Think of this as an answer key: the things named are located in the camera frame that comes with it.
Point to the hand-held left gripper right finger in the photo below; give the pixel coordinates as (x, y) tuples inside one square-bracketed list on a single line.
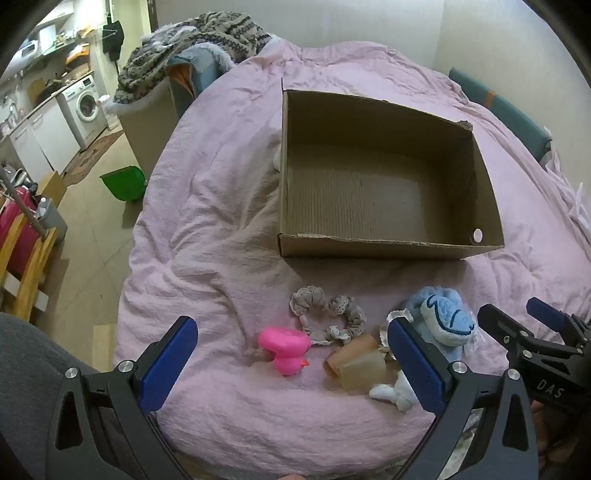
[(415, 364)]

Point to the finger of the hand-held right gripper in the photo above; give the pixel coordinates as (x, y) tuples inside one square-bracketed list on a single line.
[(551, 314), (501, 325)]

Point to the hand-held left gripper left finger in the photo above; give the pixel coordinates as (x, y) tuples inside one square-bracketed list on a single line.
[(168, 364)]

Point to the tan silicone cup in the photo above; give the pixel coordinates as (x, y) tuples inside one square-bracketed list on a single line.
[(364, 369)]

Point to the light blue plush toy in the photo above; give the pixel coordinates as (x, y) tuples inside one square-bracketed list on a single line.
[(443, 318)]

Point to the beige lace scrunchie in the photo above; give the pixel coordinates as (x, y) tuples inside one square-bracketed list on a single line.
[(355, 318)]

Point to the pink rubber duck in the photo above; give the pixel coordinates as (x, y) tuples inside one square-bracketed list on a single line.
[(281, 344)]

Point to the brown cardboard box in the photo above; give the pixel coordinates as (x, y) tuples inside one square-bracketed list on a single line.
[(369, 194)]

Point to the white crumpled cloth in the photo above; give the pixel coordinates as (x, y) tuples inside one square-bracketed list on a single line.
[(568, 180)]

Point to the person's grey trouser leg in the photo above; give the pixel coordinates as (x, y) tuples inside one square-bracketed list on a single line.
[(32, 369)]

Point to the pink bedspread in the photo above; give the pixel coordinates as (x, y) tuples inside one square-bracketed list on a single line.
[(207, 230)]

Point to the grey bin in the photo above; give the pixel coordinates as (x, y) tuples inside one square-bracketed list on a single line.
[(53, 224)]

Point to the green dustpan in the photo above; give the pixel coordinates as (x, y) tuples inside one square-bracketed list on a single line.
[(122, 184)]

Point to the teal orange bolster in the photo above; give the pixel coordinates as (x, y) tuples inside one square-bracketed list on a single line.
[(503, 110)]

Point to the pink suitcase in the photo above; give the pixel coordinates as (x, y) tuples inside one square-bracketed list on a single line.
[(14, 221)]

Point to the small cardboard box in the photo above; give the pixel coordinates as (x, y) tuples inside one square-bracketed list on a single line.
[(53, 187)]

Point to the grey metal pole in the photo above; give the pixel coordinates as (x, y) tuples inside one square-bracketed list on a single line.
[(23, 207)]

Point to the patterned floor rug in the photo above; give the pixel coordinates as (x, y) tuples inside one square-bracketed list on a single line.
[(92, 157)]

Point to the beige hamper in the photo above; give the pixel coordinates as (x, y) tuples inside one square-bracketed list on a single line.
[(152, 134)]

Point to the white kitchen cabinets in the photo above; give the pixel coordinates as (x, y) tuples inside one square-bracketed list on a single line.
[(46, 134)]

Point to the white washing machine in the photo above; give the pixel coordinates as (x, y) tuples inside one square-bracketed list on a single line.
[(85, 108)]

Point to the teal orange cushion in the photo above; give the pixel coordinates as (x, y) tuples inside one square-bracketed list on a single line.
[(203, 78)]

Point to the black hanging garment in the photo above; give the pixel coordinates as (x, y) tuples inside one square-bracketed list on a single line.
[(113, 39)]

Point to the cluttered wall shelf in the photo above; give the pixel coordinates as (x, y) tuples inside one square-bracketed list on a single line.
[(51, 46)]

